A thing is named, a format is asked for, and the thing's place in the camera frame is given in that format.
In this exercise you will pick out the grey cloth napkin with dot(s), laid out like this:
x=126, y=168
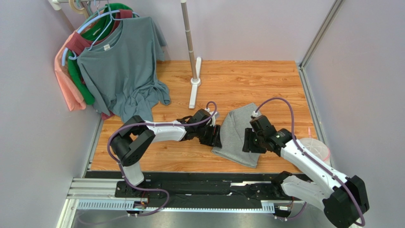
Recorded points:
x=232, y=135

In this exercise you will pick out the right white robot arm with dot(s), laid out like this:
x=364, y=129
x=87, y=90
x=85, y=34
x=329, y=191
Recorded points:
x=343, y=199

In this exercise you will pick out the aluminium frame post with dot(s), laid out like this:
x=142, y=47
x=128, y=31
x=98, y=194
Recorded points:
x=337, y=4

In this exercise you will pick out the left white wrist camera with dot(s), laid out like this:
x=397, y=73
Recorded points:
x=212, y=121

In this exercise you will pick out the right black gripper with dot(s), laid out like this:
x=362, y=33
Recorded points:
x=250, y=141

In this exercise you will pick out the pink t-shirt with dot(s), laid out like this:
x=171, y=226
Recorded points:
x=70, y=92

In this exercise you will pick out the green t-shirt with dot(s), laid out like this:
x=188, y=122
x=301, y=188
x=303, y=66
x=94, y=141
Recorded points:
x=73, y=67

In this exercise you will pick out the grey-blue t-shirt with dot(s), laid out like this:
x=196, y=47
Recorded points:
x=120, y=72

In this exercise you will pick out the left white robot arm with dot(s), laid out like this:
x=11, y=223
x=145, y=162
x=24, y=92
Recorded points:
x=129, y=143

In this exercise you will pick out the maroon t-shirt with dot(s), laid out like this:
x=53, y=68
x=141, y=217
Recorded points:
x=96, y=34

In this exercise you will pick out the white mesh laundry basket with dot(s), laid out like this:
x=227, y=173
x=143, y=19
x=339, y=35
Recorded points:
x=316, y=147

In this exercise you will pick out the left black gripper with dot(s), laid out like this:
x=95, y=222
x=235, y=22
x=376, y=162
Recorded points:
x=213, y=140

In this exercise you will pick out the white clothes rack stand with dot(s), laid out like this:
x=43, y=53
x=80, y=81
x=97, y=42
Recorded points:
x=196, y=63

